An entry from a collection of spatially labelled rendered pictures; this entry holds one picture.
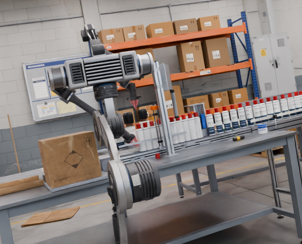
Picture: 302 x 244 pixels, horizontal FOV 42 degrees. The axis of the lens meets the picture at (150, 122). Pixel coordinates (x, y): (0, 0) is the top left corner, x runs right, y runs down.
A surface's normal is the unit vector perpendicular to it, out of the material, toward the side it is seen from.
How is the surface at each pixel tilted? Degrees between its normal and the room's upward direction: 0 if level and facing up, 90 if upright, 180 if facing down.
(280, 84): 90
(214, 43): 89
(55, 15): 90
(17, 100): 90
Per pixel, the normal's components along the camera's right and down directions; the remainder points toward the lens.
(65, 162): 0.37, -0.02
